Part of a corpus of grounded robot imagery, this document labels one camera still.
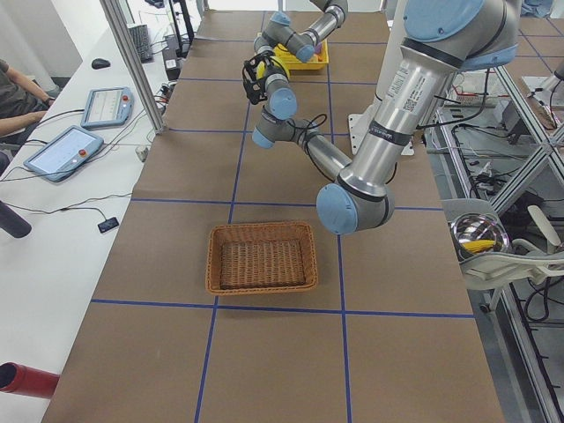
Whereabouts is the small black device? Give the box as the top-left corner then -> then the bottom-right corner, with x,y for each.
97,217 -> 119,234

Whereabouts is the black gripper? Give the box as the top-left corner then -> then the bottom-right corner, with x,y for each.
262,61 -> 285,86

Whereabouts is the yellow tape roll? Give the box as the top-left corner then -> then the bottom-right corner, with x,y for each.
256,56 -> 290,79

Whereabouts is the black computer mouse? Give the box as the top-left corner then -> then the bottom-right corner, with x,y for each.
91,58 -> 111,70

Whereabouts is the aluminium frame post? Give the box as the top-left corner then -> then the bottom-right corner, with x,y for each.
100,0 -> 165,134

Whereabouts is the teach pendant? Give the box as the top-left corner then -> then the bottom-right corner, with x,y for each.
24,125 -> 103,182
80,87 -> 134,130

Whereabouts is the seated person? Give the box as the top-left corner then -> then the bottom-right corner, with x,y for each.
0,59 -> 55,177

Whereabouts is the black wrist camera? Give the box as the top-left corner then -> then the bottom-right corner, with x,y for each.
241,52 -> 273,105

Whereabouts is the brown wicker basket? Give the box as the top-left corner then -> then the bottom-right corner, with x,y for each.
205,221 -> 319,296

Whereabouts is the white pot with corn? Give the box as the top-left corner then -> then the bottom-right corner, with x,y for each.
449,213 -> 511,261

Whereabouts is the teach pendant near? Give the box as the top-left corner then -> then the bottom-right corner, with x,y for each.
24,125 -> 103,182

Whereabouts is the teach pendant far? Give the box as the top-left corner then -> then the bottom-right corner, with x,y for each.
80,87 -> 134,130

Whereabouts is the yellow plastic basket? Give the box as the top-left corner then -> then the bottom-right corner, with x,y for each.
274,40 -> 329,71

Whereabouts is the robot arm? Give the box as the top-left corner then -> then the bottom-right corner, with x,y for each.
241,1 -> 522,234
254,0 -> 348,63

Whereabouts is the red cylinder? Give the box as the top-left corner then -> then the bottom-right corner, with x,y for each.
1,362 -> 60,399

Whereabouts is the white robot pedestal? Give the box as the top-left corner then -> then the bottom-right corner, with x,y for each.
347,0 -> 407,155

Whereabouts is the black keyboard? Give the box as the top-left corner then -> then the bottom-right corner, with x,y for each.
128,24 -> 153,63

